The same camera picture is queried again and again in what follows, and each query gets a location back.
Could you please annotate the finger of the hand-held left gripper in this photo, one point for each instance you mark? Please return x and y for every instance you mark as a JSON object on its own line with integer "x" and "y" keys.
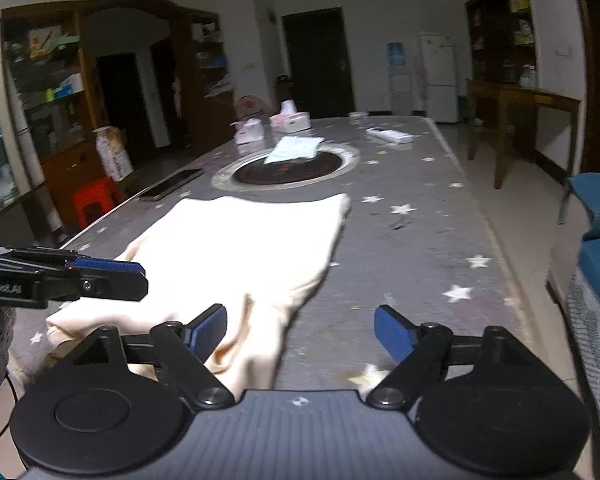
{"x": 110, "y": 266}
{"x": 110, "y": 287}

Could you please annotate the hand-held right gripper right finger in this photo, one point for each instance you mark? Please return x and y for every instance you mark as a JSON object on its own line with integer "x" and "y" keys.
{"x": 392, "y": 335}

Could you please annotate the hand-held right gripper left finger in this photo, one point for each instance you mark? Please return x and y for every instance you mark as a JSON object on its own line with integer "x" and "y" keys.
{"x": 207, "y": 327}

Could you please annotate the cream garment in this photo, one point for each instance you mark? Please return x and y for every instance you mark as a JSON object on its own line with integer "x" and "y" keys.
{"x": 230, "y": 240}

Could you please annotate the red plastic stool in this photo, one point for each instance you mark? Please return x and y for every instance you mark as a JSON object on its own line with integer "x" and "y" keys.
{"x": 97, "y": 195}

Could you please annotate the black smartphone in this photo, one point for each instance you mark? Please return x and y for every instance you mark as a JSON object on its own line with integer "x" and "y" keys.
{"x": 172, "y": 185}

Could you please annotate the printed paper sack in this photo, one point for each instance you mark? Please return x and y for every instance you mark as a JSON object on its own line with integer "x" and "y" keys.
{"x": 114, "y": 152}

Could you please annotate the arched wooden shelf cabinet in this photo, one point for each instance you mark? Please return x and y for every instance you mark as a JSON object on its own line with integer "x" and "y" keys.
{"x": 60, "y": 160}

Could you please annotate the round built-in cooktop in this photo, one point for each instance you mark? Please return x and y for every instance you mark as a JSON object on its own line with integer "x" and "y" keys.
{"x": 290, "y": 172}

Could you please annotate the white pink tissue box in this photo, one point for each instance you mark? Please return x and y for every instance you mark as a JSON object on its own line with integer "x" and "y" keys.
{"x": 292, "y": 121}
{"x": 250, "y": 132}

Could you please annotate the white tissue paper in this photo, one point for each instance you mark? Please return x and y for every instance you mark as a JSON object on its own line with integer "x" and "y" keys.
{"x": 295, "y": 149}

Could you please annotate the white power strip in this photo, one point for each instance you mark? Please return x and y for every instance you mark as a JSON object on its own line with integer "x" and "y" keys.
{"x": 387, "y": 135}

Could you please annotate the grey patterned chair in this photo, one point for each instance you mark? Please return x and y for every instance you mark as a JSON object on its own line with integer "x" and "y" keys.
{"x": 597, "y": 320}

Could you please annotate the polka dot play tent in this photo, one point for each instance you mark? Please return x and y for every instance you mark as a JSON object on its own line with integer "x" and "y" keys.
{"x": 252, "y": 106}

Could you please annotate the small flat packet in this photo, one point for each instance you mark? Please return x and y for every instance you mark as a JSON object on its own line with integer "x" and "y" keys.
{"x": 358, "y": 114}

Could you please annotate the white water dispenser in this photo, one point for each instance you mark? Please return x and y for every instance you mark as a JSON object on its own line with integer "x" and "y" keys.
{"x": 401, "y": 90}

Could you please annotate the white refrigerator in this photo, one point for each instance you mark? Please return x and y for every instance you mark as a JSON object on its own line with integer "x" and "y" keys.
{"x": 439, "y": 75}

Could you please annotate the wooden desk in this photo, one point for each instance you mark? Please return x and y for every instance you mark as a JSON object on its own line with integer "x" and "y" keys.
{"x": 530, "y": 97}

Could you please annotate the blue water bottle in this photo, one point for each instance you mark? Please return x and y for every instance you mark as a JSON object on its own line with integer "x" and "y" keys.
{"x": 396, "y": 54}

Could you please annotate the dark wooden door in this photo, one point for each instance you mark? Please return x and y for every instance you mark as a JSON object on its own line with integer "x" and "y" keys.
{"x": 320, "y": 60}

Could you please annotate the glass jar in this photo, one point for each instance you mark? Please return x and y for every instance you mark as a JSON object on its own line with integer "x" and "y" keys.
{"x": 528, "y": 77}

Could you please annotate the dark wooden shelf cabinet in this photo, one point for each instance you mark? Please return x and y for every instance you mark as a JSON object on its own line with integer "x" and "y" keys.
{"x": 500, "y": 20}

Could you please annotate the white wall socket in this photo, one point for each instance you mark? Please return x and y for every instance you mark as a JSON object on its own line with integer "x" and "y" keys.
{"x": 562, "y": 51}

